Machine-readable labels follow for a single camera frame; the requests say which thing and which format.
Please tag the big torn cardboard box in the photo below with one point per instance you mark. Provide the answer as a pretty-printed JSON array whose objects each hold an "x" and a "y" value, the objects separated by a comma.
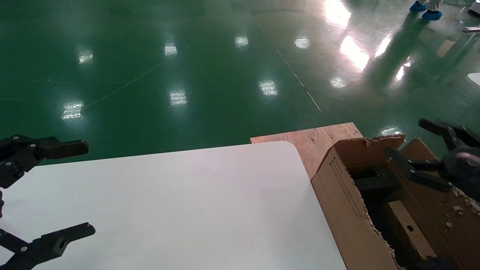
[{"x": 345, "y": 210}]

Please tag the plywood board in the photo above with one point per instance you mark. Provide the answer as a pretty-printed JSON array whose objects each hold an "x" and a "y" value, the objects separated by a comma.
[{"x": 318, "y": 144}]

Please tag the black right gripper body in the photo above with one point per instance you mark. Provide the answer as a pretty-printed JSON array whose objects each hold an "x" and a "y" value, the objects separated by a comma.
[{"x": 465, "y": 172}]

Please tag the small brown cardboard box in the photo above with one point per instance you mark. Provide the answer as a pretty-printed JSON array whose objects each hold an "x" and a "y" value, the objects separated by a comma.
[{"x": 412, "y": 232}]

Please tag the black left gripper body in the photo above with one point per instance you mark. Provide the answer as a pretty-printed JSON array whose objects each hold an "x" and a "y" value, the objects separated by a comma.
[{"x": 1, "y": 204}]

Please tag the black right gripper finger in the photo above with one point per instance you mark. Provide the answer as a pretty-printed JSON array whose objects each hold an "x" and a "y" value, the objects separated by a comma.
[
  {"x": 459, "y": 135},
  {"x": 423, "y": 170}
]

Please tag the grey metal bar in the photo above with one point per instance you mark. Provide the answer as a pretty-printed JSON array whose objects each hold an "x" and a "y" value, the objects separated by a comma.
[{"x": 472, "y": 28}]

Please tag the white rounded plate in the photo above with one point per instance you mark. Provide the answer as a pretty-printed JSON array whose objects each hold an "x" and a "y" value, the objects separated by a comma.
[{"x": 474, "y": 79}]

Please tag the white machine corner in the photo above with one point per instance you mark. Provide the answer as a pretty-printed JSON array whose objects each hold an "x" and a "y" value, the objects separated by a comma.
[{"x": 475, "y": 6}]

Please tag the white trouser leg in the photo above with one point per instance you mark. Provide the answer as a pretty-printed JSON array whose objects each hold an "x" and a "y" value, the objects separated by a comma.
[{"x": 435, "y": 4}]

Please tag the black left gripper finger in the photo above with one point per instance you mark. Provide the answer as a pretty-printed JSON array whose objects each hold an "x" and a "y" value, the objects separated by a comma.
[
  {"x": 60, "y": 149},
  {"x": 48, "y": 245}
]

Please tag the blue shoe cover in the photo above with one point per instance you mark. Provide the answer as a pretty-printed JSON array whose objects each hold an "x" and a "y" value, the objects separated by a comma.
[
  {"x": 418, "y": 6},
  {"x": 432, "y": 15}
]

